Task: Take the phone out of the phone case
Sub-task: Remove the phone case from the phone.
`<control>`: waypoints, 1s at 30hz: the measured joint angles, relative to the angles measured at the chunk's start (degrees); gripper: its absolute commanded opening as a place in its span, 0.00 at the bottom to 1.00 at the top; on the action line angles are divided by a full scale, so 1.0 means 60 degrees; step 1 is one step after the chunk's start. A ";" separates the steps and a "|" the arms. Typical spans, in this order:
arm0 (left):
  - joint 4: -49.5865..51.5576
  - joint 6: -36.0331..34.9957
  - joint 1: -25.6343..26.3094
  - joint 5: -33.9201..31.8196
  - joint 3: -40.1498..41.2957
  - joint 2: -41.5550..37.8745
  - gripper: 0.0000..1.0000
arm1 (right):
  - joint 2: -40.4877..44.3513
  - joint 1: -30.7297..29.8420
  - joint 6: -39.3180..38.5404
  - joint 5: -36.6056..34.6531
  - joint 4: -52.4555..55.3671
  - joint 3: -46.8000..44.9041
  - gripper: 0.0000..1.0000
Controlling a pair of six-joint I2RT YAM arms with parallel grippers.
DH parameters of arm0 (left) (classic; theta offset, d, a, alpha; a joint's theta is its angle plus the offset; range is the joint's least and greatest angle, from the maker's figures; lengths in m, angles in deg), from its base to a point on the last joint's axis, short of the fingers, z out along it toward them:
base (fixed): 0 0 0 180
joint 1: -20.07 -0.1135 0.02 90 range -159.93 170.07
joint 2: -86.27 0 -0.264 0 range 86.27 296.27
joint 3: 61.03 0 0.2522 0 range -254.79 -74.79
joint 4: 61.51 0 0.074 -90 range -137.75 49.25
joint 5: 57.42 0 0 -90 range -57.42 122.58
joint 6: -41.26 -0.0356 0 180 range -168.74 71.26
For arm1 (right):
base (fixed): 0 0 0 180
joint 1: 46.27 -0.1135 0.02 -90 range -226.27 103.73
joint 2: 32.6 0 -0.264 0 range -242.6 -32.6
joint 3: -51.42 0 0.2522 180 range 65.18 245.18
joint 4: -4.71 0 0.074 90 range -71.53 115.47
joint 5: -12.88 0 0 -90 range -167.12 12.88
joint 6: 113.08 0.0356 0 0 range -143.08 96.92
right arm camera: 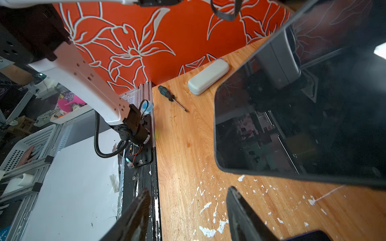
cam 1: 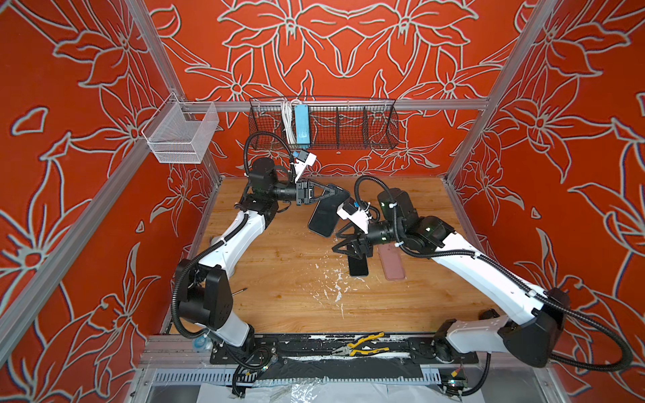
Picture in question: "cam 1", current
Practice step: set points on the black smartphone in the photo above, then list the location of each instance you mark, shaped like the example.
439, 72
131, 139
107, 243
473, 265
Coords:
324, 219

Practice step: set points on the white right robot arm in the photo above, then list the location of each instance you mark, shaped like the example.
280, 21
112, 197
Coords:
532, 318

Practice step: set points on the black wire wall basket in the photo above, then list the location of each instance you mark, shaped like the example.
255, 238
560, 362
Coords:
336, 123

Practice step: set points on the clear plastic wall bin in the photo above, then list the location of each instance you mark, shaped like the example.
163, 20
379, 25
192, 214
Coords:
181, 132

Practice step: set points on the blue tape roll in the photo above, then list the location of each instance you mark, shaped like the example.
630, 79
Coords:
201, 344

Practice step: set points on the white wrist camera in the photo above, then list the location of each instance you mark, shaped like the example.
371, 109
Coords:
350, 210
302, 160

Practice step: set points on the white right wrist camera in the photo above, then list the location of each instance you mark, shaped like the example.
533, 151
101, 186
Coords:
350, 210

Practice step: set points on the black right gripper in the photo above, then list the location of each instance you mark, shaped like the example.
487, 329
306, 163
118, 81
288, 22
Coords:
343, 241

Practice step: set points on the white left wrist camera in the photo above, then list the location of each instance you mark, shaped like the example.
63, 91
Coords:
302, 160

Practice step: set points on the green handled screwdriver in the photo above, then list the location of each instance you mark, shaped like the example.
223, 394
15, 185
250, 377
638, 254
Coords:
239, 291

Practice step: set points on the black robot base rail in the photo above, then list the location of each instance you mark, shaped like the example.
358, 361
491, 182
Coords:
306, 357

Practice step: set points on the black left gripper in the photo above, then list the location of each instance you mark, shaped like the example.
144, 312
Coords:
304, 193

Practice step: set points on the light blue flat box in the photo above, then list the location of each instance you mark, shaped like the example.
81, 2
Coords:
301, 114

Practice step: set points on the yellow handled pliers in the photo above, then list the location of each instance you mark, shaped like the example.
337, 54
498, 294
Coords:
361, 348

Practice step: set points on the pink phone case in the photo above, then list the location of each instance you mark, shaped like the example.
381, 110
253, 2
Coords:
391, 262

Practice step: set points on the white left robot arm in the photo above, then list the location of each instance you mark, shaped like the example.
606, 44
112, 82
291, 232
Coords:
202, 300

